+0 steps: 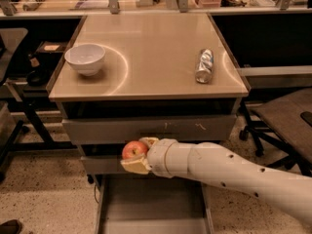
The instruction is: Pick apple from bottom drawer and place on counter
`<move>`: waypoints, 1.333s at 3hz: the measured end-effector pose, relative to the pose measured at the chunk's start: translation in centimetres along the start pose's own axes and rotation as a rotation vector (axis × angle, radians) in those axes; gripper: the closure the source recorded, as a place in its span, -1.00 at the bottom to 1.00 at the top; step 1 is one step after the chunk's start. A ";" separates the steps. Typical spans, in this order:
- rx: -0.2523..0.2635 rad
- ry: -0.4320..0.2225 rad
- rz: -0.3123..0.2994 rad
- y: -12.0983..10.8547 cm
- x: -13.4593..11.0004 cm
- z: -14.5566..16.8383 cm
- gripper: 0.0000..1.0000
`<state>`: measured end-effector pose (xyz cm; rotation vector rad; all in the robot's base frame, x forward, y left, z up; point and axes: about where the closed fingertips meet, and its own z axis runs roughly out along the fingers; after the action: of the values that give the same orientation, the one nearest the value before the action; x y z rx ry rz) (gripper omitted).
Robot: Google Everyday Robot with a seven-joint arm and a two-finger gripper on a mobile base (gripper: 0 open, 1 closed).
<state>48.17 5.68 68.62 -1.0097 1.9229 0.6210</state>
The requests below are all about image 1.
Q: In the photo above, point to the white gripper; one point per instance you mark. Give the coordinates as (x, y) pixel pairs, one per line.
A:
(158, 158)

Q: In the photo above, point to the red apple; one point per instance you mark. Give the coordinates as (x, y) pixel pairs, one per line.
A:
(134, 148)

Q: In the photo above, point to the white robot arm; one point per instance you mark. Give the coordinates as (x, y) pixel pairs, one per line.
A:
(218, 166)

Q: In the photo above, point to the open bottom drawer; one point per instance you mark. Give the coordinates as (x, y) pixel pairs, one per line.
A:
(147, 204)

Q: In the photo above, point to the middle drawer front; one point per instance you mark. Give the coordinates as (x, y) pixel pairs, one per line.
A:
(100, 163)

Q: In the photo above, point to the top drawer front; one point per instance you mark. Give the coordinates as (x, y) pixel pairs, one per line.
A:
(122, 130)

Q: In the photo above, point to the grey drawer cabinet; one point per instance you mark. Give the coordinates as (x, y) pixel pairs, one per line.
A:
(148, 71)

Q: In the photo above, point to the crushed silver can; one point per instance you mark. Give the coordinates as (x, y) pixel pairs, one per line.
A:
(204, 66)

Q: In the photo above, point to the white bowl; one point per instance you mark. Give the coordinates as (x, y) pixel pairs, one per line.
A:
(86, 59)

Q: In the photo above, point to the black round object on shelf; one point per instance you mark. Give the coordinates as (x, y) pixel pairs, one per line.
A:
(38, 77)

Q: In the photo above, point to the black office chair right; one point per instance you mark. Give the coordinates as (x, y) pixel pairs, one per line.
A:
(284, 122)

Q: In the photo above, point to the black shoe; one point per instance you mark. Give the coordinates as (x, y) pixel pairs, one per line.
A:
(11, 227)

